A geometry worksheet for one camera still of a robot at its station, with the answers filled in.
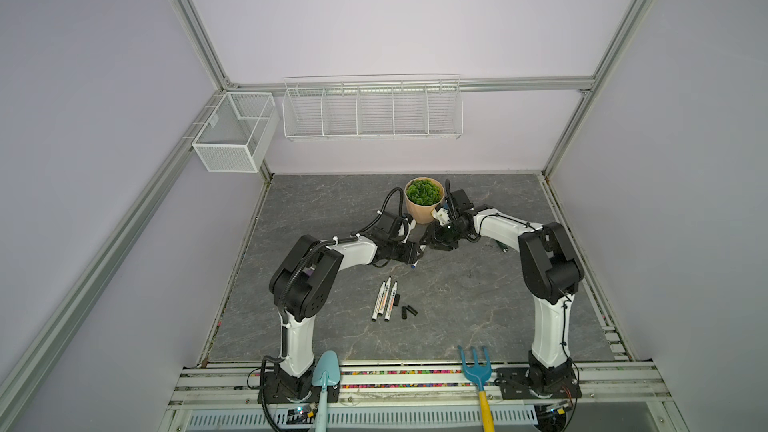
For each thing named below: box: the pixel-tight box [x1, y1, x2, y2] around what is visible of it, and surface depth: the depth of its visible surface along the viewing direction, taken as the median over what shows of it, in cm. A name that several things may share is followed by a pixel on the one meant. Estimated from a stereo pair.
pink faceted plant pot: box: [404, 177, 445, 224], surface depth 101 cm
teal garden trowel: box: [311, 350, 341, 432], surface depth 75 cm
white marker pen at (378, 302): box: [371, 280, 386, 322], surface depth 88 cm
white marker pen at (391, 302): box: [384, 281, 398, 322], surface depth 88 cm
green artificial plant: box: [406, 179, 441, 206], surface depth 101 cm
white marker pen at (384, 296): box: [378, 276, 392, 316], surface depth 90 cm
